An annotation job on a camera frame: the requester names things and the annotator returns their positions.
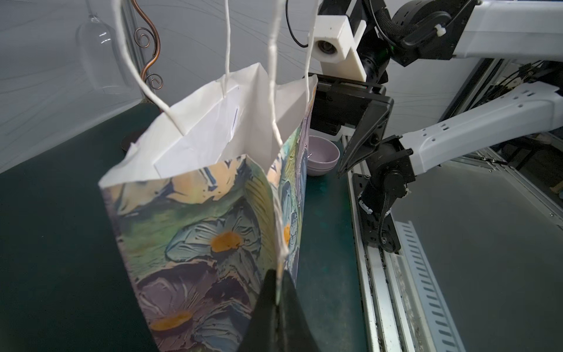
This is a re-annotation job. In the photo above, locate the scrolled metal glass rack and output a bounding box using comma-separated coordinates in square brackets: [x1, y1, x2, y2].
[123, 1, 164, 92]

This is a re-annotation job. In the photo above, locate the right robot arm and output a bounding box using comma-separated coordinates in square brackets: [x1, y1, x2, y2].
[308, 1, 562, 252]

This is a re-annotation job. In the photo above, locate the white vent grille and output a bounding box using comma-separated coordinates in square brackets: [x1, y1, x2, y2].
[394, 221, 466, 351]

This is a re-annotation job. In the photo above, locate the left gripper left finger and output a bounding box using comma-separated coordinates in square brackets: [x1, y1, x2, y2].
[238, 270, 277, 352]

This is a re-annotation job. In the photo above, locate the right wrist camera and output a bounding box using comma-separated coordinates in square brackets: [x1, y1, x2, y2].
[312, 15, 367, 82]

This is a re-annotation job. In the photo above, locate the pink bowl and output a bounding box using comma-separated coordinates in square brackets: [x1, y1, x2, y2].
[307, 136, 340, 176]

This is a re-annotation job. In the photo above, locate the wine glass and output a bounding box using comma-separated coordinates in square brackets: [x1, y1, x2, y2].
[76, 0, 130, 95]

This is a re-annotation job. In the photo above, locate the floral paper bag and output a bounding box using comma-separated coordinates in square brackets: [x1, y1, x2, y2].
[98, 0, 320, 352]

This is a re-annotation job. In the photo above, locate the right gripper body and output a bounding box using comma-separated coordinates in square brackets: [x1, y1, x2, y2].
[310, 75, 394, 136]

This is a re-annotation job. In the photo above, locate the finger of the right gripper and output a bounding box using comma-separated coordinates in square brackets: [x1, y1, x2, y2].
[337, 98, 394, 176]

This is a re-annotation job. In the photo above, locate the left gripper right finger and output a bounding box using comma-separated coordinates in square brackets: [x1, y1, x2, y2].
[278, 271, 319, 352]

